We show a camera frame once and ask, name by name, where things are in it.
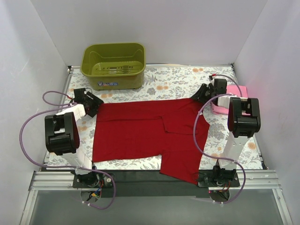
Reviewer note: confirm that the olive green plastic bin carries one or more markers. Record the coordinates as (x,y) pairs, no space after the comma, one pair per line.
(114,66)

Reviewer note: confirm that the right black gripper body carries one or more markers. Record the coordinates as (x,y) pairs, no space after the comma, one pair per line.
(204,92)

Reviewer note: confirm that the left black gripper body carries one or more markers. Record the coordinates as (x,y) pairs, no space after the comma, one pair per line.
(93,104)

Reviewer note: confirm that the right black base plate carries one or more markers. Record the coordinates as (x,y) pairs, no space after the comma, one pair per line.
(206,179)

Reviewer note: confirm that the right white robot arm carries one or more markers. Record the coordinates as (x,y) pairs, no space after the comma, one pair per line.
(243,122)

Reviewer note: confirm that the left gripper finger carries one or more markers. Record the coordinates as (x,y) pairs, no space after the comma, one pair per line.
(92,109)
(94,98)

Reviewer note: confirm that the red t shirt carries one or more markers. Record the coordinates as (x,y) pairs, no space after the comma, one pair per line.
(171,129)

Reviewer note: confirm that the aluminium frame rail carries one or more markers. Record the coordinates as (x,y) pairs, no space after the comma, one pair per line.
(255,179)

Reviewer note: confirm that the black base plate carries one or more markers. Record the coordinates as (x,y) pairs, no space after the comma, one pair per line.
(93,180)
(206,179)

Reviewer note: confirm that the folded pink t shirt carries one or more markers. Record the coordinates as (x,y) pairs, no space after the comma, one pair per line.
(240,91)

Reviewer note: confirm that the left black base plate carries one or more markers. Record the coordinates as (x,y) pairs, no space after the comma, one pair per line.
(93,180)

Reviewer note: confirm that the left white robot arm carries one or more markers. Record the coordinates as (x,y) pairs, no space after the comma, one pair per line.
(62,135)

